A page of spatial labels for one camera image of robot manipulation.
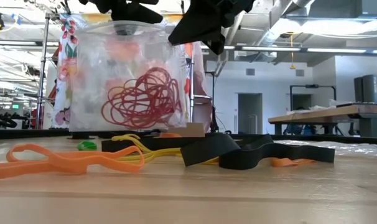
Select ceiling light strip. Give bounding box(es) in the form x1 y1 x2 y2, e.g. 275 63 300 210
306 47 367 54
225 45 302 52

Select wooden top workbench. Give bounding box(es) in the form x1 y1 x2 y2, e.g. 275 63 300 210
268 104 377 138

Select pale pink cloth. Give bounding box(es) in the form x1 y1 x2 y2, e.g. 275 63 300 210
188 43 213 133

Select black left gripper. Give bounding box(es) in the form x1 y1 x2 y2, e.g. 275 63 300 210
79 0 164 35

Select black metal stand frame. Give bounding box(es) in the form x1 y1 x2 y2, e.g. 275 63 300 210
289 83 337 111

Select floral fabric backdrop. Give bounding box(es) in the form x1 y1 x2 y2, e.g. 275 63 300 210
35 12 214 131

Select red rubber band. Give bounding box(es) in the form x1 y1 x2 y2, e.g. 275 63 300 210
113 80 177 130
101 90 152 130
123 71 183 128
107 74 174 125
126 67 183 125

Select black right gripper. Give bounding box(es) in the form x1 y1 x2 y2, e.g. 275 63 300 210
168 0 256 55

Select yellow rubber band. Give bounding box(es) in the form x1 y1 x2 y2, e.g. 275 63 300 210
118 148 220 166
111 134 183 164

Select black work gloves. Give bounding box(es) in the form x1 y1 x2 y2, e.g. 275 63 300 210
98 129 164 138

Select grey cylinder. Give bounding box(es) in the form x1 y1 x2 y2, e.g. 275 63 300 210
361 74 377 105
353 77 363 105

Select black light stand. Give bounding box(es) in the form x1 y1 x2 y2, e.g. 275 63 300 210
205 70 221 134

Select brown cardboard box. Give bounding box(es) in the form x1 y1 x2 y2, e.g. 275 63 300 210
175 122 205 138

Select green rubber band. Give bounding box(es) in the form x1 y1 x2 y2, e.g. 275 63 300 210
77 141 98 152

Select double door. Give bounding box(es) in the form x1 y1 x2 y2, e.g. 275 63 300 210
237 93 263 134

